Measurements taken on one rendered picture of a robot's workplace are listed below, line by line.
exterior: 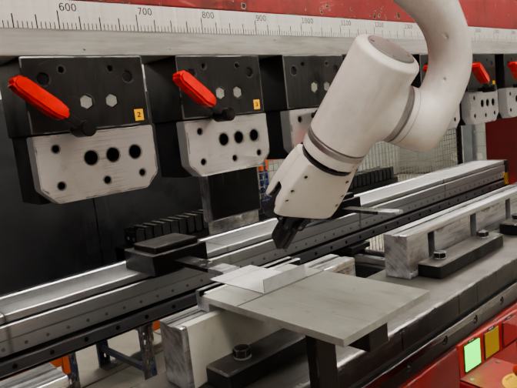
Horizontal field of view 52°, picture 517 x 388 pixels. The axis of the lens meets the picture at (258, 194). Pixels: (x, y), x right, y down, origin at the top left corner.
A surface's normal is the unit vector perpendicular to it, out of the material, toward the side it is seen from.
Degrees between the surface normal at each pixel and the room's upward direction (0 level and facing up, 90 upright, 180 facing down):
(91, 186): 90
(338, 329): 0
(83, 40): 90
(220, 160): 90
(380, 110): 122
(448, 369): 90
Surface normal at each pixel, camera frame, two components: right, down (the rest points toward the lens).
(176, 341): -0.74, 0.18
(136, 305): 0.66, 0.04
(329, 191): 0.35, 0.69
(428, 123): 0.07, 0.29
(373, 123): 0.11, 0.66
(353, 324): -0.11, -0.98
